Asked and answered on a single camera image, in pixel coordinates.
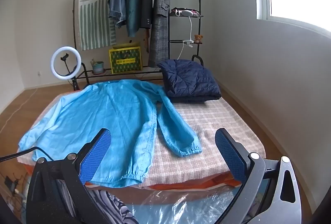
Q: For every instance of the green striped hanging cloth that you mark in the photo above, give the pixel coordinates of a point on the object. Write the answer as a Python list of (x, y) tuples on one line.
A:
[(93, 19)]

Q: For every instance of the small teddy bear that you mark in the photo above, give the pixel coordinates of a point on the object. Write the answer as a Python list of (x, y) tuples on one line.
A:
[(198, 38)]

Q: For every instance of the teal jacket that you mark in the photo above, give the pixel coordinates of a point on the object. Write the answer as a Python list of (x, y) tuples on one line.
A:
[(133, 6)]

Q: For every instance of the navy quilted jacket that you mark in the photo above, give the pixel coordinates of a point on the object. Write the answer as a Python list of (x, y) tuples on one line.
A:
[(188, 79)]

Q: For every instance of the beige checked blanket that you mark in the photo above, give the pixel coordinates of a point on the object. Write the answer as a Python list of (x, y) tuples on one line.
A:
[(219, 115)]

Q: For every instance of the grey plaid coat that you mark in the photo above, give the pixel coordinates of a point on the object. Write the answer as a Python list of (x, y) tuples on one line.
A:
[(159, 32)]

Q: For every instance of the small potted plant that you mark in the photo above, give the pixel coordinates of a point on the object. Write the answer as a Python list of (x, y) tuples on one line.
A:
[(97, 67)]

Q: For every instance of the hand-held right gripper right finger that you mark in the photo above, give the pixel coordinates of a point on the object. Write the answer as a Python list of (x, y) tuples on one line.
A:
[(231, 154)]

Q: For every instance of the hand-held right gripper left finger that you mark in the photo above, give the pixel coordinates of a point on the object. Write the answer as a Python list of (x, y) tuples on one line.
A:
[(95, 154)]

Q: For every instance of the light blue jacket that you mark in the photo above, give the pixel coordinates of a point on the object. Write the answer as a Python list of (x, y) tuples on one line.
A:
[(103, 110)]

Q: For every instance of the orange bed sheet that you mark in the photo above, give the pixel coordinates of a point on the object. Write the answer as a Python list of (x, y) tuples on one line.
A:
[(196, 185)]

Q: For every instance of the black white striped cloth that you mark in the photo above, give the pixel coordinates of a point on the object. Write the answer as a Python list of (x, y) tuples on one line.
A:
[(113, 206)]

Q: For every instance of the yellow green crate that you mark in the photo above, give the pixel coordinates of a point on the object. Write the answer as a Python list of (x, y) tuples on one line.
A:
[(125, 59)]

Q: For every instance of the clear plastic sheet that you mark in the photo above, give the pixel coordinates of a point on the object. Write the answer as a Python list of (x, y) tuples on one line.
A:
[(181, 208)]

